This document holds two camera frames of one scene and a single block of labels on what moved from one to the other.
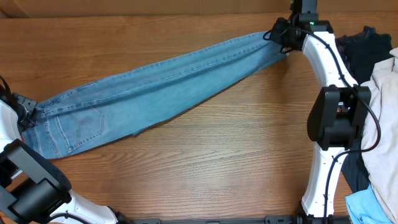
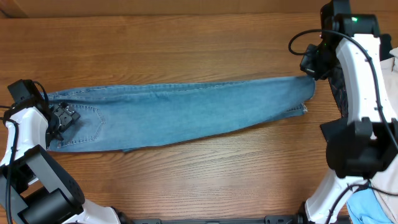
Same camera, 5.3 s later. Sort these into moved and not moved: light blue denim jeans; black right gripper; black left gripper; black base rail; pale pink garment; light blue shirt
Moved: black right gripper; black left gripper; light blue denim jeans
Not moved: pale pink garment; light blue shirt; black base rail
